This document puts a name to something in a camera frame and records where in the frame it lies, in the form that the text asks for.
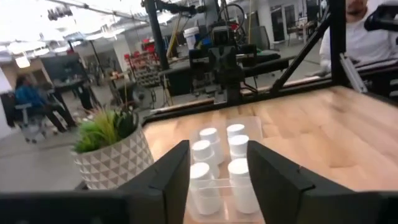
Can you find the person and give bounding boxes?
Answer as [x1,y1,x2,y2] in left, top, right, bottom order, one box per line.
[319,0,398,74]
[14,74,77,133]

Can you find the black background workbench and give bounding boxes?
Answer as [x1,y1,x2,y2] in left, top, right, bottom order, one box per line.
[158,51,296,97]

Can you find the yellow pole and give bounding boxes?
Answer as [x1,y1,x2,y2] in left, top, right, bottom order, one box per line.
[166,12,183,58]

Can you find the clear plastic basket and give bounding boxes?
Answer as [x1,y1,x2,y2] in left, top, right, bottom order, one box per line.
[183,115,265,224]

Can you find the green artificial succulent plant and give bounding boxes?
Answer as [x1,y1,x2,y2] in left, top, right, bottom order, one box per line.
[73,107,139,154]

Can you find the white canister blue label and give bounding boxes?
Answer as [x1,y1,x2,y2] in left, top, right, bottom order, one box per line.
[183,26,200,50]

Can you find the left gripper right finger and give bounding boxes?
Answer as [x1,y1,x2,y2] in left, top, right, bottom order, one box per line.
[247,140,398,224]

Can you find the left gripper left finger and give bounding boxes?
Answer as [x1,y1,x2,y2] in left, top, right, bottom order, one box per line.
[0,139,191,224]

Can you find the red storage bin rack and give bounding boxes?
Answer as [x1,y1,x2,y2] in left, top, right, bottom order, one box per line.
[124,39,162,88]

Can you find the black aluminium table frame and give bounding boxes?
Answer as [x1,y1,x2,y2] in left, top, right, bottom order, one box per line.
[141,0,398,127]

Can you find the white geometric plant pot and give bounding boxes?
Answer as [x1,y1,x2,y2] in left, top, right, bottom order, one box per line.
[72,124,155,190]

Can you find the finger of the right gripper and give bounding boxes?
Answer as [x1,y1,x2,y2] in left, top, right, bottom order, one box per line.
[228,44,258,82]
[188,48,229,82]

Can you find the grey office chair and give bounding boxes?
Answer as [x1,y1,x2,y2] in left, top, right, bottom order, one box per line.
[14,102,47,144]

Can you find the silver aluminium bracket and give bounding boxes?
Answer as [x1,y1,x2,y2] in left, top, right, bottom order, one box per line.
[339,52,368,93]

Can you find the white pill bottle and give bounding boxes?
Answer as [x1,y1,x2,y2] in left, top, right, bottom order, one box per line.
[188,162,223,216]
[199,127,225,165]
[228,134,249,161]
[226,123,247,147]
[192,139,220,180]
[227,157,261,215]

